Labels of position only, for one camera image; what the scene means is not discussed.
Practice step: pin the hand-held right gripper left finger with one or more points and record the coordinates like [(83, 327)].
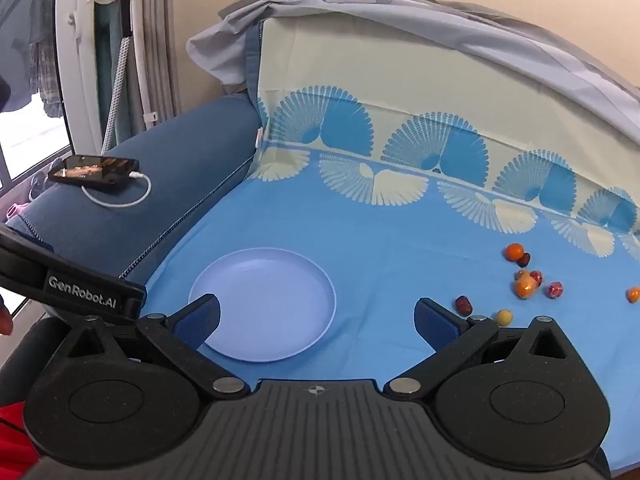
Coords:
[(197, 322)]

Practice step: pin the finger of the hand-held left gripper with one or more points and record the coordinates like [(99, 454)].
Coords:
[(134, 302)]

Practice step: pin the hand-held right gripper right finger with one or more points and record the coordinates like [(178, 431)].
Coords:
[(435, 322)]

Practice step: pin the dark red jujube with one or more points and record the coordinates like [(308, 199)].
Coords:
[(463, 305)]

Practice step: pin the small pale yellow fruit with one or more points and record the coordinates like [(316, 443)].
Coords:
[(504, 316)]

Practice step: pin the lavender plastic plate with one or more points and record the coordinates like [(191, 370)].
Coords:
[(265, 300)]

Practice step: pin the plastic-wrapped orange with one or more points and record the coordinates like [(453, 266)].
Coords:
[(525, 288)]

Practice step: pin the red fruit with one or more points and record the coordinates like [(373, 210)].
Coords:
[(555, 290)]

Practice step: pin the small orange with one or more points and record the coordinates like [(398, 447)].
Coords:
[(514, 251), (634, 294)]

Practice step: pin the person's left hand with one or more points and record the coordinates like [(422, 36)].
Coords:
[(4, 322)]

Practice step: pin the blue fan-print sheet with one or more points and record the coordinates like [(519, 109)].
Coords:
[(400, 260)]

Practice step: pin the pink slipper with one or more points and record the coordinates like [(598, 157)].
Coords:
[(15, 211)]

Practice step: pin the grey slippers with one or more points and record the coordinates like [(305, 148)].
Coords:
[(39, 185)]

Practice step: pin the dark brown date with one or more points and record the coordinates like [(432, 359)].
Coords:
[(524, 260)]

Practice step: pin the red cherry tomato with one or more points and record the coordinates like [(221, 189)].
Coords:
[(536, 277)]

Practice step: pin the black smartphone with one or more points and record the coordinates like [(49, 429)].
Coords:
[(95, 170)]

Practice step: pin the blue denim sofa armrest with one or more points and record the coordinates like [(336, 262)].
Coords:
[(175, 160)]

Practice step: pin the red cloth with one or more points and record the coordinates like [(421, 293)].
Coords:
[(12, 440)]

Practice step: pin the plaid hanging shirt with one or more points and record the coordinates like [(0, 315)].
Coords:
[(47, 80)]

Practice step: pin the teal hanging cloth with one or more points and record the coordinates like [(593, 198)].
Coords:
[(107, 60)]

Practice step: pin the white clothes rack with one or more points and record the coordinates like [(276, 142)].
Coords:
[(145, 60)]

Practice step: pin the blue-grey hanging shirt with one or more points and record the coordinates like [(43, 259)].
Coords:
[(25, 20)]

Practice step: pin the grey-blue draped cloth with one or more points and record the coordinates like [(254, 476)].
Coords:
[(400, 15)]

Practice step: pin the white window frame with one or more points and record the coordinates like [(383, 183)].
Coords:
[(75, 85)]

